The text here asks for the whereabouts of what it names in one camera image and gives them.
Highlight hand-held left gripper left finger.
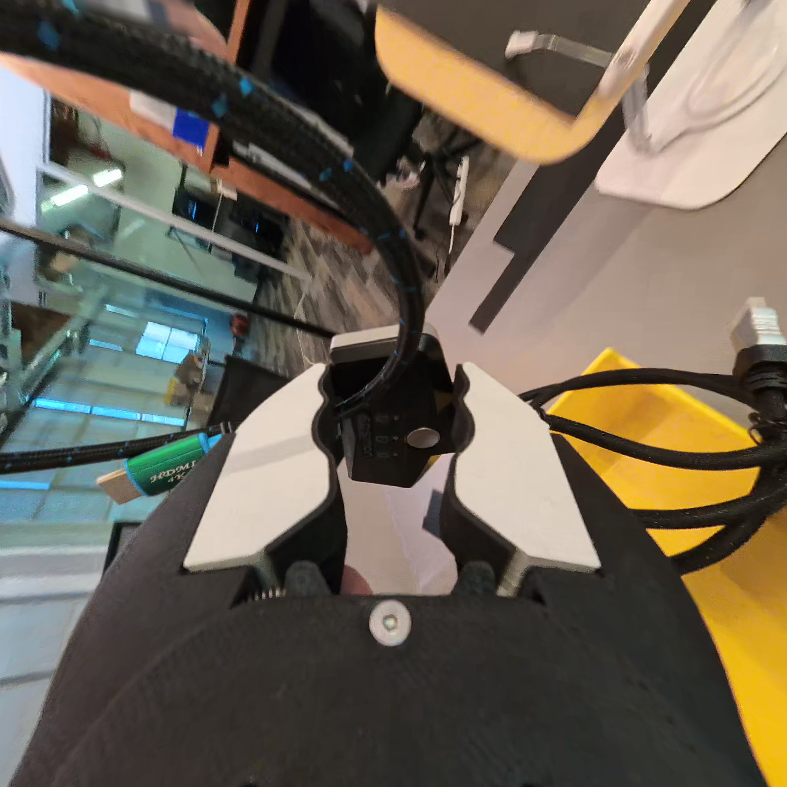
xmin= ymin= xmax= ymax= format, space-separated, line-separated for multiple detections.
xmin=183 ymin=363 xmax=347 ymax=595

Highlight yellow plastic bin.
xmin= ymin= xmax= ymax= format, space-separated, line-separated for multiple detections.
xmin=546 ymin=347 xmax=787 ymax=787

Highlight brown wooden cabinet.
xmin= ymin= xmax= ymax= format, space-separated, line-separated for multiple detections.
xmin=0 ymin=0 xmax=377 ymax=257

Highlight black adapter hub silver port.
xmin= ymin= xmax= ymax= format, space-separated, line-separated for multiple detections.
xmin=329 ymin=325 xmax=461 ymax=490

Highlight white power strip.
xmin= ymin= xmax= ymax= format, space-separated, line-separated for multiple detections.
xmin=447 ymin=156 xmax=472 ymax=228

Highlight wood-rimmed black board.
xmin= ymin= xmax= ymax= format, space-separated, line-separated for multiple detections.
xmin=374 ymin=0 xmax=698 ymax=164

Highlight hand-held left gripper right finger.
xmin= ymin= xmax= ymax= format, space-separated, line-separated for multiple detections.
xmin=443 ymin=363 xmax=601 ymax=596

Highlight white desk stand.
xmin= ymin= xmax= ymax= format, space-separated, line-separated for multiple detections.
xmin=504 ymin=0 xmax=787 ymax=211

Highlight black cable with silver plug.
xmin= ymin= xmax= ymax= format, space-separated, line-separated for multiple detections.
xmin=518 ymin=297 xmax=787 ymax=576

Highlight black braided cable green plugs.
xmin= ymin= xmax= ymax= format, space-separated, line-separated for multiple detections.
xmin=0 ymin=0 xmax=426 ymax=506

